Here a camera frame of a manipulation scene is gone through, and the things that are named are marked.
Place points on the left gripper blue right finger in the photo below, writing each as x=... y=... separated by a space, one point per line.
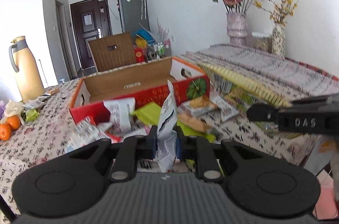
x=185 y=146

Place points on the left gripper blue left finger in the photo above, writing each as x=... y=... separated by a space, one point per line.
x=147 y=145

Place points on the white orange cracker bag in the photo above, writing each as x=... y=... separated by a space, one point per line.
x=166 y=135

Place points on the long green snack pack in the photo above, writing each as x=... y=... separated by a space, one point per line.
x=150 y=114

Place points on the red white snack bag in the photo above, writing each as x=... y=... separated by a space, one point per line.
x=86 y=132

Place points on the yellow striped biscuit pack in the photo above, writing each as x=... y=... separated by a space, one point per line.
x=246 y=83

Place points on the glass jar with snacks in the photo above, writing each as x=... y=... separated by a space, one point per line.
x=262 y=42

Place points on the patterned fabric runner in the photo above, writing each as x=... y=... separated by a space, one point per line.
x=289 y=79

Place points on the red cardboard pumpkin box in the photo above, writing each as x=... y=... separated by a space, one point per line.
x=146 y=83

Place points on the floral white slim vase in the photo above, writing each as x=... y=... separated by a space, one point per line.
x=278 y=40

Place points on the red gift box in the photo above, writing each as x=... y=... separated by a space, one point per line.
x=139 y=55

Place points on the brown woven chair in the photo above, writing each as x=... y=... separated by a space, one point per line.
x=112 y=52

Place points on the yellow dried flower branches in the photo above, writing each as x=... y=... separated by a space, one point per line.
x=281 y=10

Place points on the blue plastic dustpan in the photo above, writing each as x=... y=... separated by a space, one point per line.
x=144 y=34

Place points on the white packets by jug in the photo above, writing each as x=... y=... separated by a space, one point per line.
x=39 y=102

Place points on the small green snack packet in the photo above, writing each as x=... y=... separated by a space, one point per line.
x=31 y=115

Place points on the pink textured vase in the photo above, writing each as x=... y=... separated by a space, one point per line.
x=237 y=28

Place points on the right orange mandarin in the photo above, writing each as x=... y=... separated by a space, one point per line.
x=14 y=122

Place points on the orange mandarin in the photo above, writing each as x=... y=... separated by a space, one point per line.
x=5 y=132
x=14 y=122

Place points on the cream fabric flower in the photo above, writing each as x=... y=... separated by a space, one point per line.
x=13 y=108

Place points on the dark brown entrance door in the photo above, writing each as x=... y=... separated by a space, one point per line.
x=91 y=21

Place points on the middle orange mandarin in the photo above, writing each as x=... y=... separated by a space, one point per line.
x=5 y=132

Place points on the grey refrigerator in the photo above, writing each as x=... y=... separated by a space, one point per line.
x=133 y=15

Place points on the yellow thermos jug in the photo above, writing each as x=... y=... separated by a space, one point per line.
x=26 y=71

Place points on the wire storage rack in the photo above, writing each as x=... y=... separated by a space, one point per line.
x=158 y=50

